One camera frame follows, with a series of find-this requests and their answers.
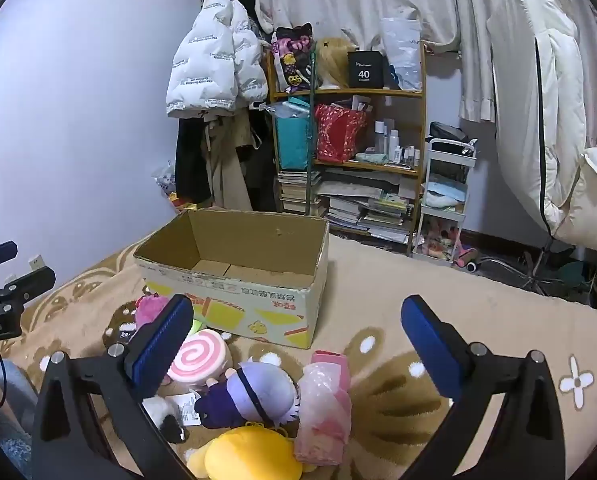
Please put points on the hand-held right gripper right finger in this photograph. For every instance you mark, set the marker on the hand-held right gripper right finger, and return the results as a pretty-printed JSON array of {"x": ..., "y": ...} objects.
[{"x": 428, "y": 350}]

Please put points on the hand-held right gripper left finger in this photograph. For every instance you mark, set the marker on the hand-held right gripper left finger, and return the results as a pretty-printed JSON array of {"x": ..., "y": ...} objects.
[{"x": 161, "y": 347}]

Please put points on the pink swirl roll plush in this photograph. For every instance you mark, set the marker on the pink swirl roll plush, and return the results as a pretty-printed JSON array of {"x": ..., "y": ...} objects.
[{"x": 198, "y": 357}]

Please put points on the small magenta plush toy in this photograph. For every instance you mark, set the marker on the small magenta plush toy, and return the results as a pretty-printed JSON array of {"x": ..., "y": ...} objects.
[{"x": 148, "y": 307}]

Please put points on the white fluffy plush toy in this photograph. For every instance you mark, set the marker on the white fluffy plush toy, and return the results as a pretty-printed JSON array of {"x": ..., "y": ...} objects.
[{"x": 168, "y": 417}]

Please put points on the purple plush doll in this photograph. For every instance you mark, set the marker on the purple plush doll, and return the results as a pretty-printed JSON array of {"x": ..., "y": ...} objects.
[{"x": 258, "y": 390}]

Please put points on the printed cardboard box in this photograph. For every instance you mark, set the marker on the printed cardboard box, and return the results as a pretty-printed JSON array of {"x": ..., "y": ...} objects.
[{"x": 258, "y": 305}]

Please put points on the yellow plush toy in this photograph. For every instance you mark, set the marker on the yellow plush toy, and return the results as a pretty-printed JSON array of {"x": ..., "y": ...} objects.
[{"x": 248, "y": 455}]

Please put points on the green tissue pack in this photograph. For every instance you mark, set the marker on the green tissue pack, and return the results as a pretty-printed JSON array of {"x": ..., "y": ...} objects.
[{"x": 195, "y": 327}]

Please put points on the beige printed blanket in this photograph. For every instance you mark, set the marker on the beige printed blanket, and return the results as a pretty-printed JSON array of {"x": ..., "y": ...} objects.
[{"x": 428, "y": 280}]

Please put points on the person's jeans leg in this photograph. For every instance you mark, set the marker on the person's jeans leg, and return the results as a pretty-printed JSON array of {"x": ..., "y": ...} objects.
[{"x": 16, "y": 410}]

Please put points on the pink roller toy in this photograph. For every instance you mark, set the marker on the pink roller toy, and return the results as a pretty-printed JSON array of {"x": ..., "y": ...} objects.
[{"x": 466, "y": 260}]

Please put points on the heap of colourful toys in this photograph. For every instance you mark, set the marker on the heap of colourful toys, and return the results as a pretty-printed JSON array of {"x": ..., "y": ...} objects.
[{"x": 436, "y": 240}]

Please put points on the office chair base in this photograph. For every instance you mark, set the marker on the office chair base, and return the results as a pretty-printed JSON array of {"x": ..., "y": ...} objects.
[{"x": 538, "y": 272}]

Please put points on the pile of books and papers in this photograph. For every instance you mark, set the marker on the pile of books and papers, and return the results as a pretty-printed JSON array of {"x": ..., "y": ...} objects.
[{"x": 368, "y": 210}]

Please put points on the light blue folded cloth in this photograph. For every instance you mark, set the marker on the light blue folded cloth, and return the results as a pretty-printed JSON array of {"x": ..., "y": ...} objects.
[{"x": 443, "y": 195}]

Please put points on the small printed plastic bag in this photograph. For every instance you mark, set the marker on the small printed plastic bag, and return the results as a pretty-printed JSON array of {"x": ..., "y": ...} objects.
[{"x": 166, "y": 182}]

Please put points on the white trolley cart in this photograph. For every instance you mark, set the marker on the white trolley cart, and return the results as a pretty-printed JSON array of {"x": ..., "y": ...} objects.
[{"x": 451, "y": 162}]

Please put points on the black coat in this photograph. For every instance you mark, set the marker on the black coat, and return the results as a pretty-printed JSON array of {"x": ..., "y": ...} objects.
[{"x": 191, "y": 160}]

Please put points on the beige coat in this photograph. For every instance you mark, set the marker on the beige coat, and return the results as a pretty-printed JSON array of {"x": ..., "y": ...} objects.
[{"x": 228, "y": 170}]

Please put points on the pale green cloth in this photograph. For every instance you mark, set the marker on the pale green cloth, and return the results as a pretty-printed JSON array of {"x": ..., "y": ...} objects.
[{"x": 371, "y": 158}]

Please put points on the stack of books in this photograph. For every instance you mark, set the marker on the stack of books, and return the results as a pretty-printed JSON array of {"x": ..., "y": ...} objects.
[{"x": 296, "y": 192}]

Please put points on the group of white bottles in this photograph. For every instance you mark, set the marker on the group of white bottles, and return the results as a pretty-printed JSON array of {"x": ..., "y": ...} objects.
[{"x": 393, "y": 142}]

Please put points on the black bag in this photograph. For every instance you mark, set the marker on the black bag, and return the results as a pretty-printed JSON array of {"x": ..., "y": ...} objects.
[{"x": 448, "y": 135}]

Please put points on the red patterned bag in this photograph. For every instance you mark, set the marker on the red patterned bag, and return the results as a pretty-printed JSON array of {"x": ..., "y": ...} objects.
[{"x": 336, "y": 132}]

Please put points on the teal bag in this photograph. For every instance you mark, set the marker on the teal bag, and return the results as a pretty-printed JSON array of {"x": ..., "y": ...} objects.
[{"x": 291, "y": 140}]

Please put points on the white down coat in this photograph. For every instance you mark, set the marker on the white down coat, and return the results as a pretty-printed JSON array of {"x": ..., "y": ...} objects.
[{"x": 528, "y": 110}]

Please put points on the wooden shelf rack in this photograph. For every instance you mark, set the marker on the wooden shelf rack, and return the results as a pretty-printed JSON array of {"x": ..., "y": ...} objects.
[{"x": 368, "y": 93}]

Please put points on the black box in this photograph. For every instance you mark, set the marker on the black box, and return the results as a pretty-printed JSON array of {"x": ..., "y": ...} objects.
[{"x": 364, "y": 71}]

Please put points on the white puffer jacket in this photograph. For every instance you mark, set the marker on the white puffer jacket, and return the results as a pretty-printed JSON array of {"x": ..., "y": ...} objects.
[{"x": 213, "y": 60}]

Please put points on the clear plastic bag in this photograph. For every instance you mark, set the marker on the clear plastic bag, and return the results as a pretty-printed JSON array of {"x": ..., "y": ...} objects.
[{"x": 403, "y": 55}]

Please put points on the blonde wig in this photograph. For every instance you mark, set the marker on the blonde wig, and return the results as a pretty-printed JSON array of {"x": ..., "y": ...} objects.
[{"x": 333, "y": 65}]

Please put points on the purple printed bag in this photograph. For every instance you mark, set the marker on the purple printed bag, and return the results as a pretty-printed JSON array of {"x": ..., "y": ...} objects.
[{"x": 291, "y": 60}]

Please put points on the white wall socket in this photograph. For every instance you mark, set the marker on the white wall socket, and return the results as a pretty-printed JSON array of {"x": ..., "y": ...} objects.
[{"x": 37, "y": 261}]

